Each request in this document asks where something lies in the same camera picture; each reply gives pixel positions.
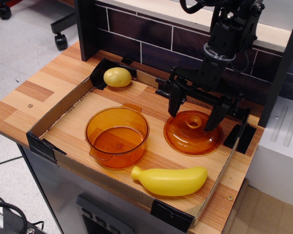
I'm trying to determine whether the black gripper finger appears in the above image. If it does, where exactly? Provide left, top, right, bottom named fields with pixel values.
left=168, top=84, right=187, bottom=117
left=204, top=103, right=230, bottom=132

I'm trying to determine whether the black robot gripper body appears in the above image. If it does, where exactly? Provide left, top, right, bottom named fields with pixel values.
left=166, top=58, right=243, bottom=115

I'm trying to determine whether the orange transparent pot lid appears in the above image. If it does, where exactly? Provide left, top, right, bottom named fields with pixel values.
left=164, top=111, right=223, bottom=156

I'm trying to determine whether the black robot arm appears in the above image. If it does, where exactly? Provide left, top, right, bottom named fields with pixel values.
left=166, top=0, right=265, bottom=132

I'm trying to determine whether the orange transparent plastic pot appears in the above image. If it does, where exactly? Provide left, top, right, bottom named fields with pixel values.
left=85, top=103, right=150, bottom=169

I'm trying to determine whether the yellow toy potato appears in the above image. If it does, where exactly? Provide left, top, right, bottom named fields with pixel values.
left=103, top=67, right=132, bottom=88

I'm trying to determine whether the white toy sink drainboard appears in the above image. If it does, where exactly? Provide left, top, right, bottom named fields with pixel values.
left=246, top=97, right=293, bottom=205

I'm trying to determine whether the yellow toy banana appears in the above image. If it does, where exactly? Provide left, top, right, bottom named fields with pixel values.
left=131, top=166, right=208, bottom=196

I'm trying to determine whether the black office chair base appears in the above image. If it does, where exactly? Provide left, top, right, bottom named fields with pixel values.
left=51, top=13, right=77, bottom=51

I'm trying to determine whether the grey toy oven front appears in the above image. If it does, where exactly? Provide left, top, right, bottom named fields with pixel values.
left=76, top=195, right=135, bottom=234

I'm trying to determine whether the black caster wheel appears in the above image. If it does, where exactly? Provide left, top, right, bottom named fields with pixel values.
left=0, top=4, right=12, bottom=20

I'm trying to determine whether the black vertical post right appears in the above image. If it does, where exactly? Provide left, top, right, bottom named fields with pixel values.
left=258, top=29, right=293, bottom=127

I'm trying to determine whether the black vertical post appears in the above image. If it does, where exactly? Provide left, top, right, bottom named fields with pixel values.
left=74, top=0, right=100, bottom=61
left=258, top=29, right=293, bottom=127

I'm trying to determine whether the black vertical post left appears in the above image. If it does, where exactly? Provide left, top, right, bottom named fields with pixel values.
left=74, top=0, right=100, bottom=61

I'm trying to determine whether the black braided cable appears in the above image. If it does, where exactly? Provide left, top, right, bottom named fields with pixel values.
left=0, top=191, right=44, bottom=234

